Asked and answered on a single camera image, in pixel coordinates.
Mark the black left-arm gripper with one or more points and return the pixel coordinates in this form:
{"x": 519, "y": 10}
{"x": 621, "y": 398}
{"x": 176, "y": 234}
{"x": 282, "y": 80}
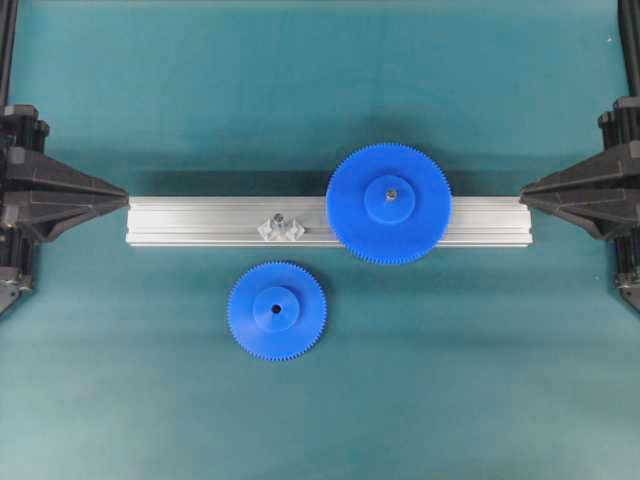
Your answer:
{"x": 40, "y": 217}

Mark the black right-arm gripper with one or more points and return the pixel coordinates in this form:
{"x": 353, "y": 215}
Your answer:
{"x": 604, "y": 216}

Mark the small blue gear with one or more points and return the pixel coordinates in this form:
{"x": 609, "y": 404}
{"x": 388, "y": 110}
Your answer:
{"x": 276, "y": 311}

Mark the large blue gear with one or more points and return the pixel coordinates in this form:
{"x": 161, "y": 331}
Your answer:
{"x": 388, "y": 233}

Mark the black frame post right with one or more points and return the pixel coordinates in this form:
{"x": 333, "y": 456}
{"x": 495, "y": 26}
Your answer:
{"x": 628, "y": 24}

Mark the black frame post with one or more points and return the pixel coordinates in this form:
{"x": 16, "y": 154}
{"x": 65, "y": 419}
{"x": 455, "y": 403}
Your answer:
{"x": 628, "y": 24}
{"x": 9, "y": 10}

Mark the black frame post left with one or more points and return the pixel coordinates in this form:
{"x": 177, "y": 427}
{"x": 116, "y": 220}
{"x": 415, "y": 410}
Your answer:
{"x": 9, "y": 10}

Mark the aluminium extrusion rail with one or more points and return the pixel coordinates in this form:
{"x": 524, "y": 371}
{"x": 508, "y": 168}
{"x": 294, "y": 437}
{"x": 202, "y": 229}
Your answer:
{"x": 233, "y": 221}

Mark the small steel shaft with bracket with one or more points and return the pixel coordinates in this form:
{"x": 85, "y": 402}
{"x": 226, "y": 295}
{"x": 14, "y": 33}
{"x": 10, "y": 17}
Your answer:
{"x": 278, "y": 228}

